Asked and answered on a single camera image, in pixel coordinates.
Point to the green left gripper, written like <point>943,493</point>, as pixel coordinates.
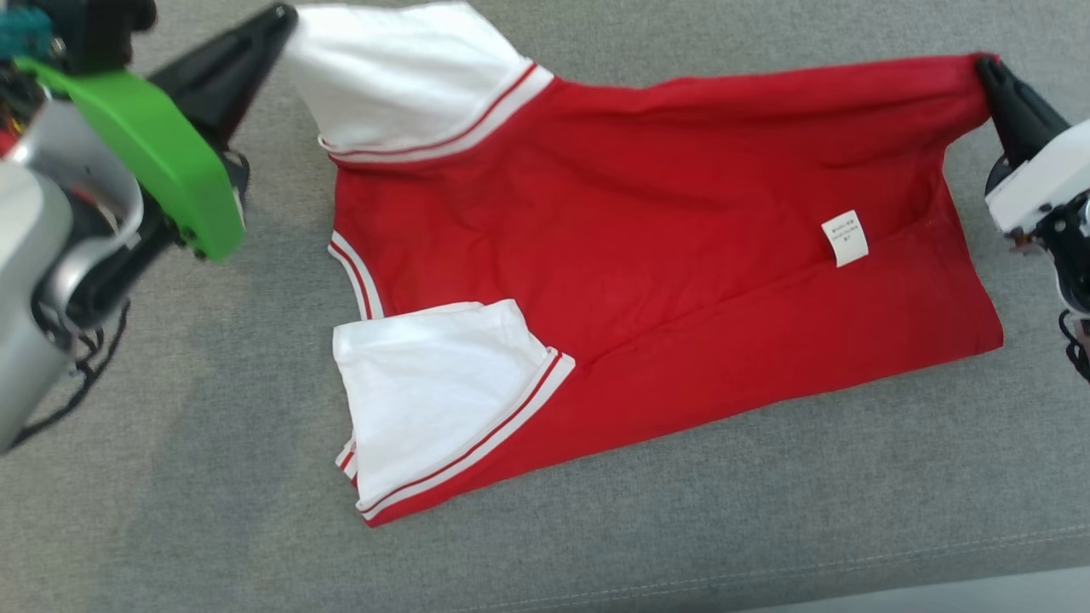
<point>170,162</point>

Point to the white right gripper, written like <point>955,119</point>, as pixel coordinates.
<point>1043,183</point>

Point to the red basketball jersey white sleeves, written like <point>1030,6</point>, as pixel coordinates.
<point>639,255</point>

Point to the grey fabric sofa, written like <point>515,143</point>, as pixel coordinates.
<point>596,562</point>

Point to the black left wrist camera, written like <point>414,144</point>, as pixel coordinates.
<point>94,34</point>

